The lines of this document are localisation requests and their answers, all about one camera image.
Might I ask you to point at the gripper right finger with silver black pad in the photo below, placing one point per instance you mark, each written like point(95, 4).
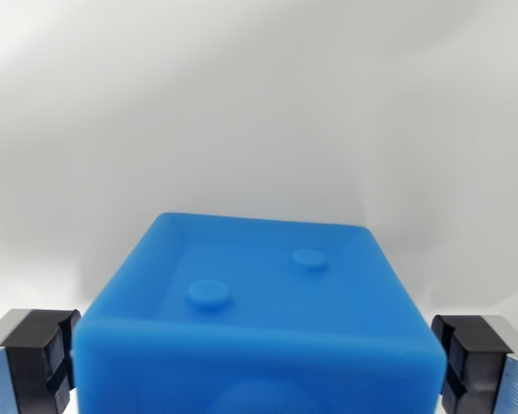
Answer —
point(483, 366)

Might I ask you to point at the gripper left finger with silver black pad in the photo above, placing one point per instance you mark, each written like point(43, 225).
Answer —
point(26, 366)

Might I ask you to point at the blue soft cube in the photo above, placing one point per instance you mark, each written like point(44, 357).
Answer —
point(259, 336)

